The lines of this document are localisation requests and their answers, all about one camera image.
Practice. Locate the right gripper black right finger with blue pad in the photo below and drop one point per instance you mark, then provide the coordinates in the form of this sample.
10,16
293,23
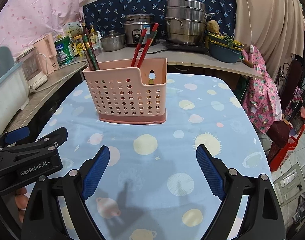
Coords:
228,185

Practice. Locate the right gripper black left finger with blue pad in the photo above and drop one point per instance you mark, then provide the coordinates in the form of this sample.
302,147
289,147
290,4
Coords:
78,186

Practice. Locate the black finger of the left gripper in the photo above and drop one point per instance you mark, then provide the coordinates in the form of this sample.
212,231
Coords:
52,140
14,136

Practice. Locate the dark green chopstick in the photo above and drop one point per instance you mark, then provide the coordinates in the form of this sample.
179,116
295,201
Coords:
90,53

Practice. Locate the brown chopstick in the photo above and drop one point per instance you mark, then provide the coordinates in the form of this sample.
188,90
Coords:
85,30

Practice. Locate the red chopstick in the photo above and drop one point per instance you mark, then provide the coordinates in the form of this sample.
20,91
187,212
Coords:
148,44
141,39

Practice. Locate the person's left hand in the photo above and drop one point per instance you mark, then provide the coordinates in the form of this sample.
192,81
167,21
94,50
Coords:
21,201

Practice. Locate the white plastic storage bin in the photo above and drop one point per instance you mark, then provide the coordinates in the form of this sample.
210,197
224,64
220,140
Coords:
13,87

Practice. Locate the blue planet pattern tablecloth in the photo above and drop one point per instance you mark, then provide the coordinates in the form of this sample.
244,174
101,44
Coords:
153,187

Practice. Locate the clear blender jar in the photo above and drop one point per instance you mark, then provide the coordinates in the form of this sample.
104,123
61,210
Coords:
31,66

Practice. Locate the pink perforated utensil basket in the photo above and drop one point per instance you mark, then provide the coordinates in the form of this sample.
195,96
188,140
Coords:
123,94

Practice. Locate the pink floral apron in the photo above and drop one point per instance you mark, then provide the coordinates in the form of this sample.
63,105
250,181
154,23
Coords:
261,101

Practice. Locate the green milk powder can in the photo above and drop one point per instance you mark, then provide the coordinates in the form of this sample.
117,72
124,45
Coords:
64,51

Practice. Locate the pink electric kettle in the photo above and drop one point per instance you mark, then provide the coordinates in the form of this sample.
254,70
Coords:
47,54

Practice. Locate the white paper box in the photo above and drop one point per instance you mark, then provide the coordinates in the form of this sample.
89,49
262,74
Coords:
73,28

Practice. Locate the small steel lidded pot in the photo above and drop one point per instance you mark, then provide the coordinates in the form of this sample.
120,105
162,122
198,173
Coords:
113,41

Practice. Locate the stacked blue yellow bowls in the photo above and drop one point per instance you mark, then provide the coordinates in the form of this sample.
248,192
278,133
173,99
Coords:
224,48

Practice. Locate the pink dotted curtain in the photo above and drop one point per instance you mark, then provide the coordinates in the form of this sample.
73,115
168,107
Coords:
22,22

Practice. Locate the black induction cooktop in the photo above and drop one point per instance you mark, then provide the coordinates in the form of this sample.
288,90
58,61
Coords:
186,48

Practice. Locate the navy floral cloth backdrop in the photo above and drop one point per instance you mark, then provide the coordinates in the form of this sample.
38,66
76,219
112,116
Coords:
106,15

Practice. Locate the silver rice cooker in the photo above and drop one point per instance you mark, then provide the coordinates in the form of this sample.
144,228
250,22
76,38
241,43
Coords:
134,26

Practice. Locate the ginger root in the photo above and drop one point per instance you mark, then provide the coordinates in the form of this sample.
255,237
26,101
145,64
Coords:
213,27

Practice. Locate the stacked steel steamer pot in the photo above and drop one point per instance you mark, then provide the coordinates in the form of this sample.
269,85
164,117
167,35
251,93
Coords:
186,21

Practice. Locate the beige curtain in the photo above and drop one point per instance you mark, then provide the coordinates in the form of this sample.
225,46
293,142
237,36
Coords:
275,27

